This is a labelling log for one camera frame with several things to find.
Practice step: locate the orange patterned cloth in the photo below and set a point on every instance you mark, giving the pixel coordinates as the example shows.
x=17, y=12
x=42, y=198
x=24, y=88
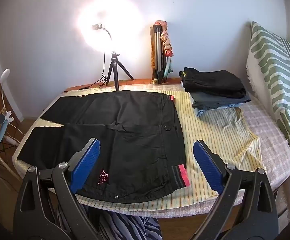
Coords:
x=140, y=82

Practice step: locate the folded black pants yellow label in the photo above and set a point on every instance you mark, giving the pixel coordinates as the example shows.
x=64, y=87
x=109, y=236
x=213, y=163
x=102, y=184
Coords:
x=215, y=81

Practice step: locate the yellow striped cloth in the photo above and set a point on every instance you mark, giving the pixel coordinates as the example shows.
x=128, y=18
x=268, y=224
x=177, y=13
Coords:
x=205, y=127

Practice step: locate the small black tripod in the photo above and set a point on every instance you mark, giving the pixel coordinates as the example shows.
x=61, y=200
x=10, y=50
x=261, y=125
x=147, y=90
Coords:
x=114, y=67

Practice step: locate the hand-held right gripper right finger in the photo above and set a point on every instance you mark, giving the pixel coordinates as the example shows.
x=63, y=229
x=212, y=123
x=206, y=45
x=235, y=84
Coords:
x=208, y=166

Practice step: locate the gooseneck phone holder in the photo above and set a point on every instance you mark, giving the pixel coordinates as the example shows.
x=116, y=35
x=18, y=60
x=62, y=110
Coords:
x=104, y=31

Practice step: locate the white clip lamp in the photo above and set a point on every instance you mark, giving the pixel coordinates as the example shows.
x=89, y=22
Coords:
x=5, y=80

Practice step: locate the green and white patterned pillow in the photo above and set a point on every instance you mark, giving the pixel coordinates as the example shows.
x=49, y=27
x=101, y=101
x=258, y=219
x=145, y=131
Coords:
x=272, y=62

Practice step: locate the folded grey pants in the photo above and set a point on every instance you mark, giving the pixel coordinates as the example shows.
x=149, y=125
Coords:
x=210, y=101

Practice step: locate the black pants with pink logo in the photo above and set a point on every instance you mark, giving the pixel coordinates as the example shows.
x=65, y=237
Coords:
x=124, y=130

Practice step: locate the folded light blue jeans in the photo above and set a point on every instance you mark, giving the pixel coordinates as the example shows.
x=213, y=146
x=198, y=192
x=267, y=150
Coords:
x=205, y=111

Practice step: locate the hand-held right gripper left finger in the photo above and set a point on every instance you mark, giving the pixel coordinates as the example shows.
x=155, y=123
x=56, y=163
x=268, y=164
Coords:
x=84, y=166

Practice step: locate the zebra striped clothing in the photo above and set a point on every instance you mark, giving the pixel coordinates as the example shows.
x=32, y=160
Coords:
x=124, y=226

